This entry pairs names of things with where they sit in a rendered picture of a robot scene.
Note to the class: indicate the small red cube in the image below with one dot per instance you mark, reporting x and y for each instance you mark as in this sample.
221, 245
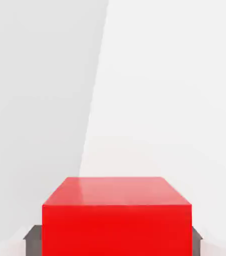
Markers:
116, 228

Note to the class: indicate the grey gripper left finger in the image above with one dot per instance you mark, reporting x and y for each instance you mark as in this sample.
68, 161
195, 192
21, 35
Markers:
34, 240

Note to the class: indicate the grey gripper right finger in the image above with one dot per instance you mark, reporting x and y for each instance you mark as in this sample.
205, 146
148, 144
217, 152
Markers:
196, 243

